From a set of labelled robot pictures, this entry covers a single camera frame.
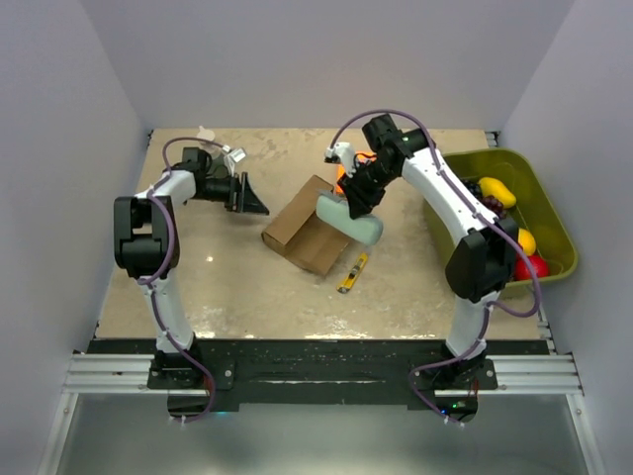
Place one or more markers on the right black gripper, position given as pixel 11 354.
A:
pixel 362 201

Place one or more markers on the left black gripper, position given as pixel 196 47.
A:
pixel 250 203

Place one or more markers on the pale green oblong case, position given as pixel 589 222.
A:
pixel 367 229

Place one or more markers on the brown cardboard express box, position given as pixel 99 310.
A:
pixel 301 237

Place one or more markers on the yellow utility knife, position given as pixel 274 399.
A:
pixel 352 276

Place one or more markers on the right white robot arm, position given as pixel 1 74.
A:
pixel 484 246

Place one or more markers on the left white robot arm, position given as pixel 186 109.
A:
pixel 146 241

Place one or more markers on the clear bottle with white cap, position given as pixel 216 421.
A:
pixel 206 136

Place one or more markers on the dark purple grape bunch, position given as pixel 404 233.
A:
pixel 474 188

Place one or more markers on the yellow mango fruit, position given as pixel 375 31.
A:
pixel 497 189

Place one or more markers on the red grape bunch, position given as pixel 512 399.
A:
pixel 495 205

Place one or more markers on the yellow lemon fruit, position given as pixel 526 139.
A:
pixel 527 241

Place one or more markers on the olive green plastic bin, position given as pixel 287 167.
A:
pixel 533 211

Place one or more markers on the red apple fruit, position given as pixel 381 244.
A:
pixel 538 264

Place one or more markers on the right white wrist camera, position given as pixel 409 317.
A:
pixel 342 153

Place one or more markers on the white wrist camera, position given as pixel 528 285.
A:
pixel 232 157
pixel 342 153

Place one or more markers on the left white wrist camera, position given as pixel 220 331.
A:
pixel 232 157

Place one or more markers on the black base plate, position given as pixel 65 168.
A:
pixel 319 372

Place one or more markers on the aluminium rail frame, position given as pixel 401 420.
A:
pixel 515 374

